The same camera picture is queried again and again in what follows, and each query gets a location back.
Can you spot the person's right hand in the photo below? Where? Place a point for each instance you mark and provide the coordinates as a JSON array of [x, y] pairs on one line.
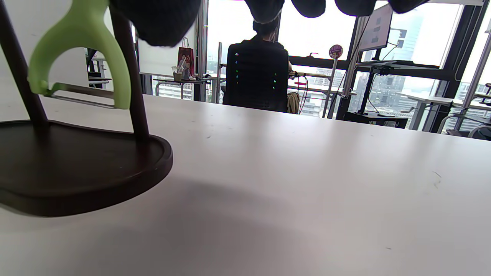
[[161, 23]]

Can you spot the white board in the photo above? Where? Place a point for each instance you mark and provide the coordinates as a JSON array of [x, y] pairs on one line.
[[157, 61]]

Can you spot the red gift bag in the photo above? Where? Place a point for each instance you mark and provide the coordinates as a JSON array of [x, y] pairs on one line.
[[186, 61]]

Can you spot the clear drink cup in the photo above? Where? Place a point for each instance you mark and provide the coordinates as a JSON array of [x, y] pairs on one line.
[[177, 75]]

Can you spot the small grey side table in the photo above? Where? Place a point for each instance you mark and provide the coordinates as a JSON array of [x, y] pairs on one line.
[[184, 81]]

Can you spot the green peeler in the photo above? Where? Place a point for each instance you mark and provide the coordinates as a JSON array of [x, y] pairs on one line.
[[88, 27]]

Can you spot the black office chair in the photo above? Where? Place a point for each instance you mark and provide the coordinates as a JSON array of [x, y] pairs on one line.
[[255, 76]]

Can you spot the dark brown utensil stand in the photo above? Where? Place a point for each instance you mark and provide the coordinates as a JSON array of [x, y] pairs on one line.
[[76, 172]]

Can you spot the round purple sign on pole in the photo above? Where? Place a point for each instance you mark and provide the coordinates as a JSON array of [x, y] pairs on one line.
[[335, 51]]

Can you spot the tilted computer monitor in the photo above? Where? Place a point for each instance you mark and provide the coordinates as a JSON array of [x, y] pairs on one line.
[[376, 28]]

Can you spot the black monitor stand desk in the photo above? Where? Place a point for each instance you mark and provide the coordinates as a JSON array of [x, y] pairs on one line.
[[374, 117]]

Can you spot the white desk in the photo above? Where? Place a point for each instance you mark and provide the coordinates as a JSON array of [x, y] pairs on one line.
[[425, 100]]

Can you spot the grey chair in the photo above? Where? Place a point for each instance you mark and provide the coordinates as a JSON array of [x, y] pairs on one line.
[[464, 126]]

